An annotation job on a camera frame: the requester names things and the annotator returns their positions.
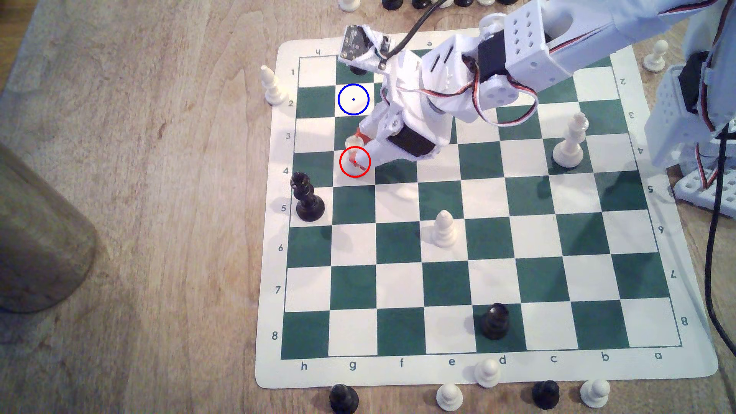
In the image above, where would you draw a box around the black power cable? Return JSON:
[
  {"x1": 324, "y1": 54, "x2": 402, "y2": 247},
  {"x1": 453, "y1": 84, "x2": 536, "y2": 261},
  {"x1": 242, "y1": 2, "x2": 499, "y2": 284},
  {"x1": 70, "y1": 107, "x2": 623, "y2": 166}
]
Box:
[{"x1": 704, "y1": 123, "x2": 736, "y2": 346}]

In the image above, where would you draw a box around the red white black servo wire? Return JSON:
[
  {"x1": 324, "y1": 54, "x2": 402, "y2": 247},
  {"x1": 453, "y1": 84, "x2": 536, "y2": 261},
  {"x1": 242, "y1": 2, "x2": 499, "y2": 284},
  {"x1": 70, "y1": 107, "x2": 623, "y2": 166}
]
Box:
[
  {"x1": 549, "y1": 0, "x2": 716, "y2": 55},
  {"x1": 397, "y1": 75, "x2": 541, "y2": 127},
  {"x1": 695, "y1": 138, "x2": 728, "y2": 193}
]

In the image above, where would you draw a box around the white chess bishop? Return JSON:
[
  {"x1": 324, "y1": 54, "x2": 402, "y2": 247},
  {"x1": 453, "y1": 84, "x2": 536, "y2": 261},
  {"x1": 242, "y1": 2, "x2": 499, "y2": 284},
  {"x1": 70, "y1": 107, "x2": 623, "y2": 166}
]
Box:
[
  {"x1": 260, "y1": 65, "x2": 288, "y2": 106},
  {"x1": 431, "y1": 210, "x2": 459, "y2": 248}
]

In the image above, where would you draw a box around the black pawn on board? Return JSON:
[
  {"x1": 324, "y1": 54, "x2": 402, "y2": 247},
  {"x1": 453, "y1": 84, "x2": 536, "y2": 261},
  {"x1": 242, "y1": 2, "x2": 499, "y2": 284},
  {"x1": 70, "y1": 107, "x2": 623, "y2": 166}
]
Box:
[{"x1": 481, "y1": 303, "x2": 511, "y2": 340}]

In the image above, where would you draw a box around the small camera circuit board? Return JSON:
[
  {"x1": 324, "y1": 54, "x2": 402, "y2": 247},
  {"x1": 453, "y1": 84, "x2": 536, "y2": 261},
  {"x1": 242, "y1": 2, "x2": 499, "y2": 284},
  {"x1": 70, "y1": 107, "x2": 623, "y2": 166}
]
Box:
[{"x1": 338, "y1": 25, "x2": 393, "y2": 76}]

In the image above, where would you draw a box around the green and white chess mat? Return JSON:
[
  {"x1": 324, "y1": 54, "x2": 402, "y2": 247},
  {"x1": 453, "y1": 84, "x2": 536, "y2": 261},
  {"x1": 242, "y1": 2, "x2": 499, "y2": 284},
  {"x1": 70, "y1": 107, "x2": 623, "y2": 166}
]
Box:
[{"x1": 255, "y1": 36, "x2": 720, "y2": 391}]

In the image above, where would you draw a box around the brown cylindrical object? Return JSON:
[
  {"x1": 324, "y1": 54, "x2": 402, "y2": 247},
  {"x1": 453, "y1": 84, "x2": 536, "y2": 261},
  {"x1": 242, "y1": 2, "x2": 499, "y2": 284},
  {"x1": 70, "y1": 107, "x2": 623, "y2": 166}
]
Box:
[{"x1": 0, "y1": 141, "x2": 99, "y2": 314}]

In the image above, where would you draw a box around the black chess king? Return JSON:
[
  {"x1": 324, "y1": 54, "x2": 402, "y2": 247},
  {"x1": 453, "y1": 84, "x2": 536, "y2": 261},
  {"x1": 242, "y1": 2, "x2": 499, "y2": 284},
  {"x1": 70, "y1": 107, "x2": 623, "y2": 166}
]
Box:
[{"x1": 289, "y1": 171, "x2": 325, "y2": 223}]

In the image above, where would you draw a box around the white gripper with motor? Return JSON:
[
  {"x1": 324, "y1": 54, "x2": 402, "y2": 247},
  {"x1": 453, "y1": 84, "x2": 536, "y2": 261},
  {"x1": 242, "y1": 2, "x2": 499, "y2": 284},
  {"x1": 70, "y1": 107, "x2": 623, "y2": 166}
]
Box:
[{"x1": 351, "y1": 33, "x2": 483, "y2": 172}]

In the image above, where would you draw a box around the black camera cable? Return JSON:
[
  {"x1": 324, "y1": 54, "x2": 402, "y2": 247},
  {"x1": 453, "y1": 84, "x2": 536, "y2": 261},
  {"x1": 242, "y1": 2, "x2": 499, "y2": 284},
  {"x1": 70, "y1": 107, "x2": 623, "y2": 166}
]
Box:
[{"x1": 382, "y1": 0, "x2": 452, "y2": 58}]

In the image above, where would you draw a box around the white chess queen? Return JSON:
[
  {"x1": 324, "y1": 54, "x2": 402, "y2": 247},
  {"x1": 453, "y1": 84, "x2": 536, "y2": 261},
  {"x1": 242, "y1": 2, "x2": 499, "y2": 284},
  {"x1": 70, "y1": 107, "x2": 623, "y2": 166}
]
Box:
[{"x1": 552, "y1": 112, "x2": 590, "y2": 169}]

